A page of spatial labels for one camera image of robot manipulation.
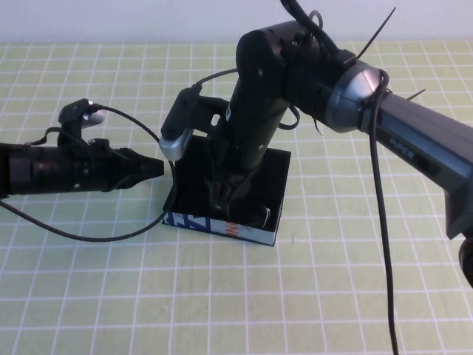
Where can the black glasses case printed side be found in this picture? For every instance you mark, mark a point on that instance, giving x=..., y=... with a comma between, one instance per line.
x=192, y=223

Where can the long black zip tie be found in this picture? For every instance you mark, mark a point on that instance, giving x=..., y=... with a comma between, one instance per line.
x=375, y=35

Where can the short black zip tie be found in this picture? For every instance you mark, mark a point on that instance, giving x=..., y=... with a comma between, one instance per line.
x=415, y=95

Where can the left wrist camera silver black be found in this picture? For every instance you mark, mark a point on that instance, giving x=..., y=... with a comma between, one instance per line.
x=79, y=109

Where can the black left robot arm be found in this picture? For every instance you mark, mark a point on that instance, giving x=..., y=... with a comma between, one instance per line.
x=18, y=170

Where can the green white-grid tablecloth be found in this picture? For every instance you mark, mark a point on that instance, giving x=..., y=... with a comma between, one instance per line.
x=111, y=296

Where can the black frame glasses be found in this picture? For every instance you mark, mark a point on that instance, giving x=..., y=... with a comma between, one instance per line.
x=266, y=218

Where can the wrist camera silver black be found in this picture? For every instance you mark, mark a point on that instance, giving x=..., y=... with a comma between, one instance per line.
x=177, y=122
x=79, y=109

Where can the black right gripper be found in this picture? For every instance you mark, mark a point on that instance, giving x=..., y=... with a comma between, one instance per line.
x=251, y=140

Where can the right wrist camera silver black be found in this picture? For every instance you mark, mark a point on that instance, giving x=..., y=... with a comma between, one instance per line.
x=177, y=122

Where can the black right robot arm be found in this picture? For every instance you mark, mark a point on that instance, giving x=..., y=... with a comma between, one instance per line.
x=406, y=125

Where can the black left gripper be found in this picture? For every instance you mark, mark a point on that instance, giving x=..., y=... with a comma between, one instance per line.
x=74, y=170

